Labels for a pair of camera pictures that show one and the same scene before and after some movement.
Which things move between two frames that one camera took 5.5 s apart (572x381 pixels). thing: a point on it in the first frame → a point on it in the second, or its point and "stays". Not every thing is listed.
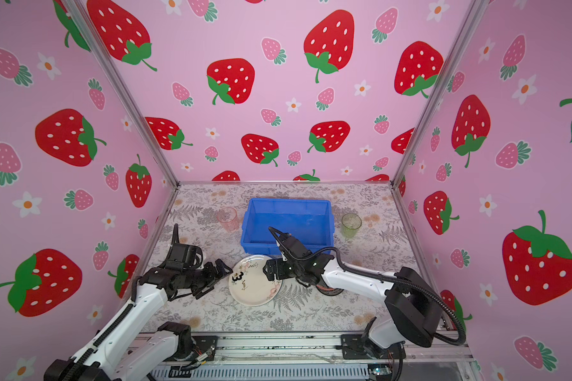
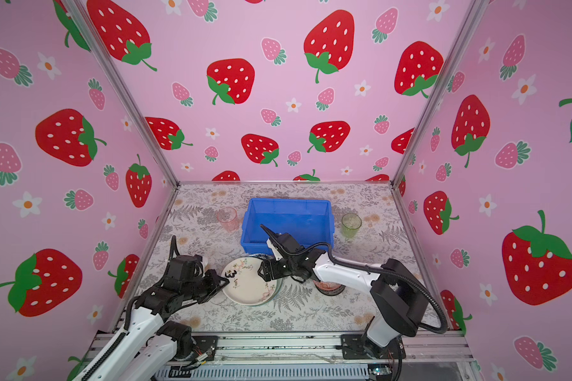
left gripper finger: [221, 267] → [214, 280]
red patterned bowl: [328, 291] stays
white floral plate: [250, 284] stays
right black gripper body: [295, 270] stays
